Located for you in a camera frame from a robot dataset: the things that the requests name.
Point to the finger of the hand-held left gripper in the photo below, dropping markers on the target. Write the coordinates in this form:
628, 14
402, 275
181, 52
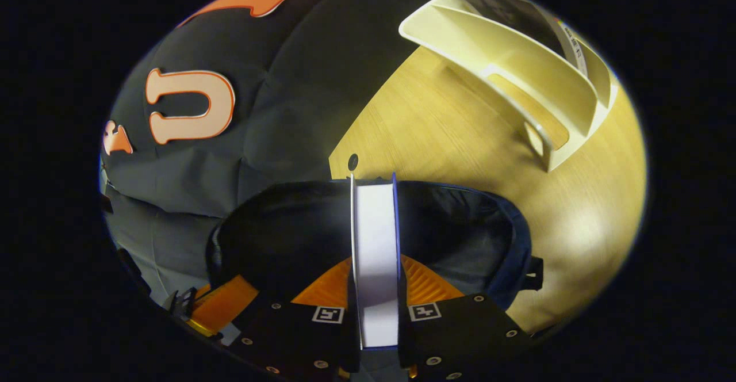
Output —
224, 304

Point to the blue schoolbag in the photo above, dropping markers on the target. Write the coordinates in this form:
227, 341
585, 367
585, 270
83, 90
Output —
276, 226

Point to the blue cover book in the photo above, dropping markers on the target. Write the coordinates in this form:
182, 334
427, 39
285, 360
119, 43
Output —
375, 255

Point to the white plastic bookshelf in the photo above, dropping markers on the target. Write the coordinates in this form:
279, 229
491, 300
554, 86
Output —
517, 65

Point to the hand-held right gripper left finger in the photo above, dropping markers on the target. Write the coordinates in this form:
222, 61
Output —
299, 336

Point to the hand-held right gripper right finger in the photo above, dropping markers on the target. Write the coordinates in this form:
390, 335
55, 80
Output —
454, 336

